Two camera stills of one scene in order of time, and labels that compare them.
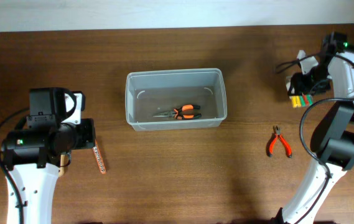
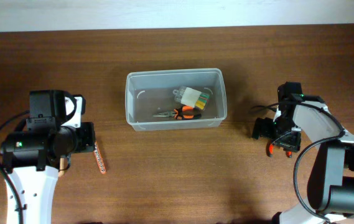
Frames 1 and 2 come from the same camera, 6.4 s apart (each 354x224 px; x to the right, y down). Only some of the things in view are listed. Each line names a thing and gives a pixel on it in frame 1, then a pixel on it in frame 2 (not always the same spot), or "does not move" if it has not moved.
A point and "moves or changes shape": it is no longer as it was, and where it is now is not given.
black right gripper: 297,83 -> 292,143
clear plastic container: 175,99 does not move
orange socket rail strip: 99,158 does not move
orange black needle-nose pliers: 182,113 does not move
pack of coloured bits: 301,101 moves or changes shape
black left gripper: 87,124 does not move
